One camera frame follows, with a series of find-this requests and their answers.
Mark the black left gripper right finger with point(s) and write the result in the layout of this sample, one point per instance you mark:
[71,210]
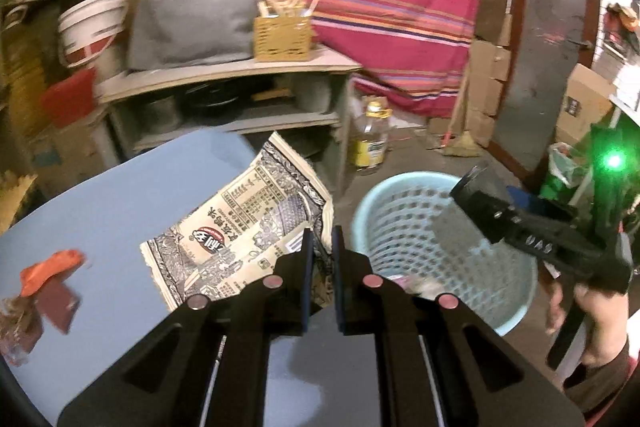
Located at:
[438,363]

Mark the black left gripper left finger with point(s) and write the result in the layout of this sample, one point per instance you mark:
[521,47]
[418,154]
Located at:
[206,363]

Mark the printed paper food bag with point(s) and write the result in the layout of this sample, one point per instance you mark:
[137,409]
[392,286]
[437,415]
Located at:
[237,236]

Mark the maroon scouring pad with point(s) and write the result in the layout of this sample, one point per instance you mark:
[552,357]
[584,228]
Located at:
[57,303]

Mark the orange mesh bag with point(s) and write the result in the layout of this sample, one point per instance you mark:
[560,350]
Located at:
[62,262]

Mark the green trash bag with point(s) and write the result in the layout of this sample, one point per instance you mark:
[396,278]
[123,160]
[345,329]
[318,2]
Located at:
[567,168]

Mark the person's right hand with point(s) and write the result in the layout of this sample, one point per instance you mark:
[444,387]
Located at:
[607,312]

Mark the light blue plastic basket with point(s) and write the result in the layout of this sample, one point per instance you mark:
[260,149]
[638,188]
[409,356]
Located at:
[409,226]

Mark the straw broom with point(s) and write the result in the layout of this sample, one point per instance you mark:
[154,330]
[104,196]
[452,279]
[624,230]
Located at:
[457,141]

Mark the cardboard box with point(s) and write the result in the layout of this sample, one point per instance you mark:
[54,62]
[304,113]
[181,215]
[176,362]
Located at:
[586,101]

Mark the cooking oil bottle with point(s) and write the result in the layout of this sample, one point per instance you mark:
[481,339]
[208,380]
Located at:
[369,144]

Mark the grey wooden shelf unit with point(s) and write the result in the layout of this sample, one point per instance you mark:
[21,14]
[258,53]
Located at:
[305,101]

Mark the red plastic basket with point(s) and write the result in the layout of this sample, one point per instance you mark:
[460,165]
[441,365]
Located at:
[71,99]

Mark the yellow chopstick basket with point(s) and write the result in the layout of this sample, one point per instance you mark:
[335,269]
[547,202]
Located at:
[283,30]

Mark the grey fabric bag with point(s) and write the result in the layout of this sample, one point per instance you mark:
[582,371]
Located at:
[181,33]

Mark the white plastic bucket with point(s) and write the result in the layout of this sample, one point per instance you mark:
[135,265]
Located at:
[88,28]

